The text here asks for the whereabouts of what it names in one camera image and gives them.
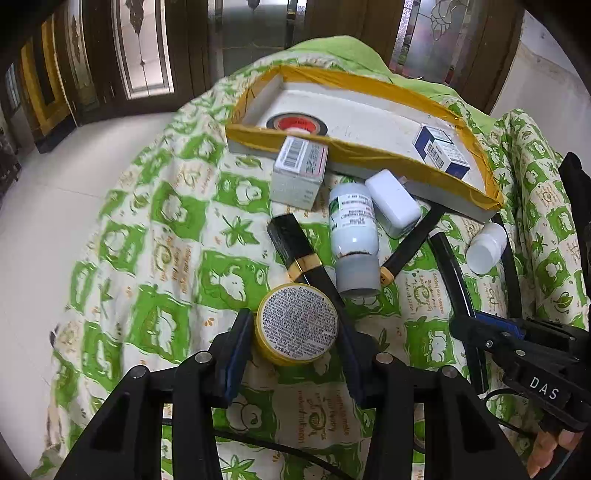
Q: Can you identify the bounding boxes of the black cable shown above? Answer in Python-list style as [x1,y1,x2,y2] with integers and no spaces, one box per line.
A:
[485,390,546,432]
[161,415,365,480]

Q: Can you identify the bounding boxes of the metal door with frosted glass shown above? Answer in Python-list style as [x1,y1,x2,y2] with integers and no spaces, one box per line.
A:
[208,0,310,79]

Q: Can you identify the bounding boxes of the person's right hand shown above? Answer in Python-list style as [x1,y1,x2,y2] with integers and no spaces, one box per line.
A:
[526,427,588,480]

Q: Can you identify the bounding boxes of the green printed blanket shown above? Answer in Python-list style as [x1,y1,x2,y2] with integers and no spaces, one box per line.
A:
[32,34,591,480]

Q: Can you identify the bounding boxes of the black stick with gold band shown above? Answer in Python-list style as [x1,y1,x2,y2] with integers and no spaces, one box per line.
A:
[267,213,352,319]

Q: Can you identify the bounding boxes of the black marker pen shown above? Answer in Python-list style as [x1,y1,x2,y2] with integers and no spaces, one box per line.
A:
[429,231,490,395]

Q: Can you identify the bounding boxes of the white charger adapter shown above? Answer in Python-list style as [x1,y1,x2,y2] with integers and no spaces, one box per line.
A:
[365,168,423,240]

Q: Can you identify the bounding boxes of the black pen with yellow end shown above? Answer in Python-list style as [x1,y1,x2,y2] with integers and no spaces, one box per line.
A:
[379,203,446,286]

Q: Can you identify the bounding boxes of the yellow round tin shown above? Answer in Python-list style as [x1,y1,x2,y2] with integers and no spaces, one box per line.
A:
[255,284,340,367]

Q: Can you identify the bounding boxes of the wooden door with glass panel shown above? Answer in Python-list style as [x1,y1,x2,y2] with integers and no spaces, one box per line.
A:
[83,0,208,121]

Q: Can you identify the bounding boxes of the small white pill bottle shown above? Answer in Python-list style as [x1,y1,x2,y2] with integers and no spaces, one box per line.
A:
[465,222,509,275]

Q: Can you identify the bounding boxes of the yellow framed door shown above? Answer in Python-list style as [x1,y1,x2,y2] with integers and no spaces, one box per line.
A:
[21,18,75,134]

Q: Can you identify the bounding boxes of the black tape roll red core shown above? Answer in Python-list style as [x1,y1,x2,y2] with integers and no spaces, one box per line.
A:
[265,112,329,137]

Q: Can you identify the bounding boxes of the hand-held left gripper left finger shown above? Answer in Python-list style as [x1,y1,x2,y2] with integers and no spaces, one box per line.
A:
[53,308,254,480]

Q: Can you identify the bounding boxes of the wooden door with floral glass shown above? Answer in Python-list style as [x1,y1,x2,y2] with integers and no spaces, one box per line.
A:
[360,0,522,112]

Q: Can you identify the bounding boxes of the white tray with yellow tape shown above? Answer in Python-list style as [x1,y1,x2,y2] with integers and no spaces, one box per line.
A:
[225,65,505,223]

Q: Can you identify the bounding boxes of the blue and white medicine box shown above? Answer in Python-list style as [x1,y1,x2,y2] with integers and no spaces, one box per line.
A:
[412,124,472,177]

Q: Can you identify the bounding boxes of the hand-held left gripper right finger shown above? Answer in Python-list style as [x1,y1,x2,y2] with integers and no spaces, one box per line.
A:
[335,318,532,480]

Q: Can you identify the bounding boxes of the white bottle with grey cap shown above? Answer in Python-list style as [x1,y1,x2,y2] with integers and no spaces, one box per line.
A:
[328,178,382,298]

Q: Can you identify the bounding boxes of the black cloth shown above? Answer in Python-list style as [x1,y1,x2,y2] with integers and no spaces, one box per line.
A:
[558,152,591,278]

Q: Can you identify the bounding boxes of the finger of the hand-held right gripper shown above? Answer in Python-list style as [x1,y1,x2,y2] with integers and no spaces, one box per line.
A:
[450,314,525,358]

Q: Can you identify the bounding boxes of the grey barcode medicine box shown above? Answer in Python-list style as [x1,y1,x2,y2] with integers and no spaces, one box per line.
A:
[269,136,329,212]

